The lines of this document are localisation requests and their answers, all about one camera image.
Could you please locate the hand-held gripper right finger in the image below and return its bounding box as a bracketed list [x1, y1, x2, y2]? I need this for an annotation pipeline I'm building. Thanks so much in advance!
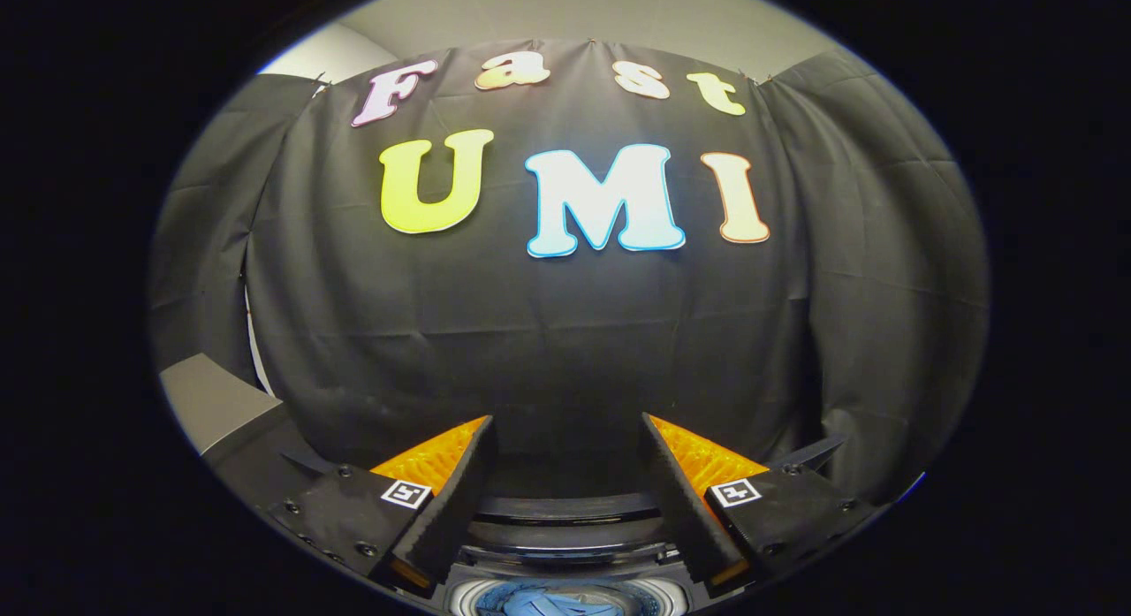
[640, 412, 880, 599]

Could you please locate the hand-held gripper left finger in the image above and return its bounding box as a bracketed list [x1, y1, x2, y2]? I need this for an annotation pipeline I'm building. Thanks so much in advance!
[268, 414, 497, 597]

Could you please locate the grey washing machine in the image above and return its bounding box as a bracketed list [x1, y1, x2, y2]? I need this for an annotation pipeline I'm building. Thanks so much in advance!
[442, 545, 708, 616]

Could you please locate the light blue polo shirt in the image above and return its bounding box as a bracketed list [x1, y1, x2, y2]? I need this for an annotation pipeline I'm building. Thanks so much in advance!
[477, 581, 639, 616]

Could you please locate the black backdrop cloth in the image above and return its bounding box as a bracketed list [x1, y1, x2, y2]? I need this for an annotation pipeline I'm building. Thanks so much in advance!
[148, 37, 991, 506]

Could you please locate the grey cabinet with dark top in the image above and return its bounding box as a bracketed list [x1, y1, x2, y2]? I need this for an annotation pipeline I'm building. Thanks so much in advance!
[159, 353, 337, 511]

